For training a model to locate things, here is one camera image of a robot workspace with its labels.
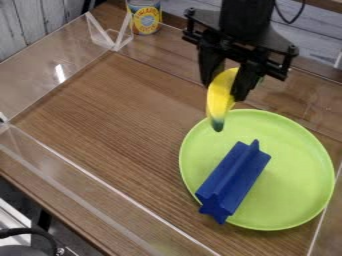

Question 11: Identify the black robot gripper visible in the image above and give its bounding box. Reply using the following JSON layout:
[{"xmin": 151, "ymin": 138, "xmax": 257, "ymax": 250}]
[{"xmin": 183, "ymin": 0, "xmax": 300, "ymax": 101}]

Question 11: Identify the yellow toy banana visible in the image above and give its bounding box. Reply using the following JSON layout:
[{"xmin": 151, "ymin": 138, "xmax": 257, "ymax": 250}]
[{"xmin": 206, "ymin": 67, "xmax": 240, "ymax": 132}]

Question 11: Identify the green round plate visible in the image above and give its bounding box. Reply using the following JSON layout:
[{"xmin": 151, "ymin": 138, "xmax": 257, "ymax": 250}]
[{"xmin": 179, "ymin": 109, "xmax": 336, "ymax": 231}]

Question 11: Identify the yellow blue labelled can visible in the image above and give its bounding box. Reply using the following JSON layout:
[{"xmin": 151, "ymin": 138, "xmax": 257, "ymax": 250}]
[{"xmin": 126, "ymin": 0, "xmax": 162, "ymax": 35}]

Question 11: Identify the blue star-shaped block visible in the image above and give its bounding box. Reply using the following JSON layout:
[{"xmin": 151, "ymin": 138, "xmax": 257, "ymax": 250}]
[{"xmin": 195, "ymin": 140, "xmax": 272, "ymax": 224}]

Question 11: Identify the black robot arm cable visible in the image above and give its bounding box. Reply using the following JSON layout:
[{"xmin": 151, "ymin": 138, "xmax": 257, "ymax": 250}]
[{"xmin": 273, "ymin": 0, "xmax": 308, "ymax": 25}]

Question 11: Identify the clear acrylic corner bracket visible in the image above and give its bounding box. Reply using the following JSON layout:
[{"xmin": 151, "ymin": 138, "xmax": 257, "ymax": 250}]
[{"xmin": 86, "ymin": 12, "xmax": 134, "ymax": 52}]

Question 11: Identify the clear acrylic front wall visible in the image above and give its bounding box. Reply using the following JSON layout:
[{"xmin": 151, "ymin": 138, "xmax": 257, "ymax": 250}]
[{"xmin": 0, "ymin": 113, "xmax": 219, "ymax": 256}]

